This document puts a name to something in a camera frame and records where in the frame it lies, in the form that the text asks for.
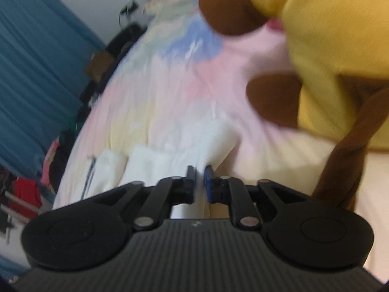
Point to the black sofa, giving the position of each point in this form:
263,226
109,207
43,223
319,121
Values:
124,36

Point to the yellow and brown plush toy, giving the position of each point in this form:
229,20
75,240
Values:
328,51

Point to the pastel tie-dye bed sheet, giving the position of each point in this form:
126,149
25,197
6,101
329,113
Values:
182,91

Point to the black wall socket with plug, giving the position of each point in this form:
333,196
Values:
131,6

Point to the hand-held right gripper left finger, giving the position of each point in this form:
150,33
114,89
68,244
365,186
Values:
190,188

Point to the black garment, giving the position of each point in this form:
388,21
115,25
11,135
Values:
65,158

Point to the white pants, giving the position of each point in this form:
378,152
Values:
158,164

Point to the brown paper bag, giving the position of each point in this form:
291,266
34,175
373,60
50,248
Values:
98,65

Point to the red garment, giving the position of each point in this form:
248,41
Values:
27,194

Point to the wide blue curtain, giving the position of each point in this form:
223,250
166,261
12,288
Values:
36,82

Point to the green garment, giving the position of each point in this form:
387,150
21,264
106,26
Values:
68,127

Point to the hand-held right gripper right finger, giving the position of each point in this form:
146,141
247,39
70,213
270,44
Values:
209,185

